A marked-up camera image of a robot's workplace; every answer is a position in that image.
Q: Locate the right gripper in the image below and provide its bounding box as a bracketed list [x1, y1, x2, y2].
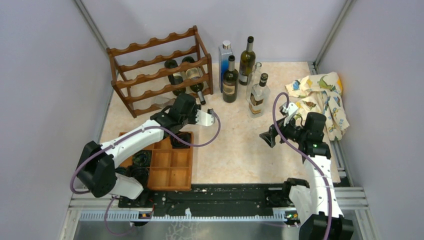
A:
[259, 112, 308, 147]

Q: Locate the green wine bottle white label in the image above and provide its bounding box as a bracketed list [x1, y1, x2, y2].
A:
[164, 59, 186, 96]

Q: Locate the green wine bottle dark label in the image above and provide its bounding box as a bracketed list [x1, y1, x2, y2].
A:
[182, 56, 206, 105]

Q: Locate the clear liquor bottle black cap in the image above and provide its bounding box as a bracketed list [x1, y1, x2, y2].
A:
[248, 73, 270, 118]

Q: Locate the clear square glass bottle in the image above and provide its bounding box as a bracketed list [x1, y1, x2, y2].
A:
[152, 96, 176, 109]

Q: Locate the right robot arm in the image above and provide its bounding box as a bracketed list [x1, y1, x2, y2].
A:
[259, 112, 354, 240]

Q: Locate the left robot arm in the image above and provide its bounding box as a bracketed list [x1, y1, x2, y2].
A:
[70, 93, 215, 207]

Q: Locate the wooden wine rack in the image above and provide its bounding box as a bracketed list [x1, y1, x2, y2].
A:
[106, 25, 214, 118]

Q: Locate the dark bottle brown label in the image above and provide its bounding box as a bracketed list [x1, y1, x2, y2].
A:
[222, 55, 239, 103]

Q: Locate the clear tall glass bottle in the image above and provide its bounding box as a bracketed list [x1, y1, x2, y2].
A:
[245, 62, 263, 103]

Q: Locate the blue square glass bottle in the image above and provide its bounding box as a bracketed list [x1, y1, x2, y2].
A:
[218, 40, 233, 93]

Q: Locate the tall green wine bottle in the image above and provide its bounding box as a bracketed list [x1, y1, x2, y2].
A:
[238, 36, 256, 86]

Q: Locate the wooden compartment tray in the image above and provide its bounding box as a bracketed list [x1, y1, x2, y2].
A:
[119, 136, 194, 191]

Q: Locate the dinosaur print cloth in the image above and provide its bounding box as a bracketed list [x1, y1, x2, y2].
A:
[285, 71, 350, 141]

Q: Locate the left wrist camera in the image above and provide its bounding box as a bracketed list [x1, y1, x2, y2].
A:
[195, 110, 216, 127]

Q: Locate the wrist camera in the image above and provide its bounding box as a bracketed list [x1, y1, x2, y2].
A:
[195, 110, 216, 127]
[279, 101, 299, 126]

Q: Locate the black cable coil in tray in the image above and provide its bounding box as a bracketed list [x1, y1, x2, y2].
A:
[169, 130, 192, 149]

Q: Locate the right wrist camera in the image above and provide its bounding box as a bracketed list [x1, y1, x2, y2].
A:
[279, 101, 299, 126]

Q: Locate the black cable coil tray middle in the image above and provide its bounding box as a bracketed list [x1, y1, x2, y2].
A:
[132, 150, 152, 168]

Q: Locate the black cable coil tray corner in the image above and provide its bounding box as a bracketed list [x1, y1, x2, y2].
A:
[126, 165, 150, 188]

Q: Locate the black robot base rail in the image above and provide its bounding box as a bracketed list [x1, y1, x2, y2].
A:
[118, 183, 294, 217]

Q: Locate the aluminium corner frame post right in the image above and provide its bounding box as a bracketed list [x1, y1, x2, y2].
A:
[313, 0, 356, 71]

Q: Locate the aluminium corner frame post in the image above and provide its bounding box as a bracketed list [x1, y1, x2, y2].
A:
[72, 0, 109, 51]
[313, 0, 356, 71]

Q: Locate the aluminium corner frame post left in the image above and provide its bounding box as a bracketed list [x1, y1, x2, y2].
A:
[72, 0, 109, 51]

